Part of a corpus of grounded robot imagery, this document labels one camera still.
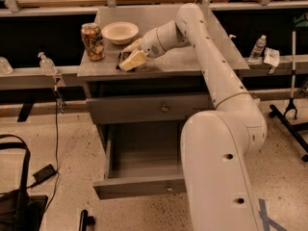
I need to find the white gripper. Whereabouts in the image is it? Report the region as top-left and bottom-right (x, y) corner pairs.
(118, 27), (167, 73)

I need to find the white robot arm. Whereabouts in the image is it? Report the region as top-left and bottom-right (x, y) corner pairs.
(118, 4), (267, 231)

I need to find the grey drawer cabinet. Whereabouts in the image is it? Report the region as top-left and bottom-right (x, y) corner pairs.
(78, 5), (247, 141)

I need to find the closed top drawer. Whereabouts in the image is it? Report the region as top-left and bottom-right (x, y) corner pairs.
(87, 92), (213, 124)

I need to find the open middle drawer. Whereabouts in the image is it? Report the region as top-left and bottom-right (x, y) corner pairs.
(93, 120), (186, 199)

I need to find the white ceramic bowl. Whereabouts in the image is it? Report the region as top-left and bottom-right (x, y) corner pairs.
(102, 22), (139, 45)

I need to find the orange patterned soda can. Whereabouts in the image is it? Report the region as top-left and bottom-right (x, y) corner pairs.
(81, 23), (104, 61)

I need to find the clear hand sanitizer bottle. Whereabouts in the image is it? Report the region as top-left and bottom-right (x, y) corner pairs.
(38, 52), (58, 76)

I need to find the clear plastic water bottle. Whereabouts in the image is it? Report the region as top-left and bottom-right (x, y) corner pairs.
(248, 35), (267, 63)

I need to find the clear dome lid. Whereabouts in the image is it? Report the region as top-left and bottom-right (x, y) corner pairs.
(0, 57), (13, 74)

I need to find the black power adapter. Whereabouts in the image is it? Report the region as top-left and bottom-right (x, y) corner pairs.
(33, 164), (57, 183)

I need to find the blue tape cross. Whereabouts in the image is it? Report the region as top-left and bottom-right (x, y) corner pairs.
(258, 198), (287, 231)

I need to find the black power cable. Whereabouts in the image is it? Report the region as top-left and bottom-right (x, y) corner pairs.
(27, 86), (63, 214)

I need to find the white packet on rail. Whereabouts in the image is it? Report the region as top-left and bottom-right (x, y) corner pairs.
(263, 47), (280, 75)

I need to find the black handle on floor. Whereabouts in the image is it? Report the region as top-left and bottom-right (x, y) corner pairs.
(78, 210), (95, 231)

